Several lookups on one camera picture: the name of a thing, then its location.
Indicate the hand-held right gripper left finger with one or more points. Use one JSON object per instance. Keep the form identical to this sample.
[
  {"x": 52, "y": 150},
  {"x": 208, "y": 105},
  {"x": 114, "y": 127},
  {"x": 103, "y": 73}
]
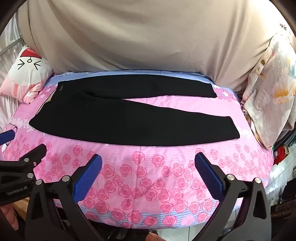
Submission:
[{"x": 89, "y": 172}]

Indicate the black pants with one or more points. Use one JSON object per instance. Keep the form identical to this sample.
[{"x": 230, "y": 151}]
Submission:
[{"x": 115, "y": 120}]

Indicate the white cat face pillow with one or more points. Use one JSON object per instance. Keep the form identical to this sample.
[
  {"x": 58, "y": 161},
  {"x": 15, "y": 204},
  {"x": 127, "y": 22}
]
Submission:
[{"x": 25, "y": 69}]

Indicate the pink rose print blanket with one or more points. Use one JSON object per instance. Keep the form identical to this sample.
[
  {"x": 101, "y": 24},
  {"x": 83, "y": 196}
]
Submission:
[{"x": 150, "y": 173}]

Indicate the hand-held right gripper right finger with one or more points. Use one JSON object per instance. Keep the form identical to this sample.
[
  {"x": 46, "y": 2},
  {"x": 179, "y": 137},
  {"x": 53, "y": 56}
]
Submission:
[{"x": 208, "y": 173}]

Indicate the beige curtain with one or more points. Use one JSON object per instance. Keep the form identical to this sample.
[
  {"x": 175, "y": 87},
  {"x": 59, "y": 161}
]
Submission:
[{"x": 138, "y": 34}]

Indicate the white satin cloth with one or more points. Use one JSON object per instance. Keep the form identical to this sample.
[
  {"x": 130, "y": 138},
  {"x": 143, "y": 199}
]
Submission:
[{"x": 7, "y": 109}]

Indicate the pale floral quilt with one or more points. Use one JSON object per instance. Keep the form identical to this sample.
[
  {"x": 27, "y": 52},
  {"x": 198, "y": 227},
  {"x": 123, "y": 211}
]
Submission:
[{"x": 270, "y": 92}]

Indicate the red box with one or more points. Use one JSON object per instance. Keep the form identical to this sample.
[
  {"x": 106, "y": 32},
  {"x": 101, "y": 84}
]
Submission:
[{"x": 281, "y": 151}]

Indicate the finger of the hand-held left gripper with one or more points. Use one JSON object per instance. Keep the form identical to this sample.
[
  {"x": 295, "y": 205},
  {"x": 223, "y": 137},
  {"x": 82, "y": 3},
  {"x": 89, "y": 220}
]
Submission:
[
  {"x": 34, "y": 155},
  {"x": 7, "y": 137}
]

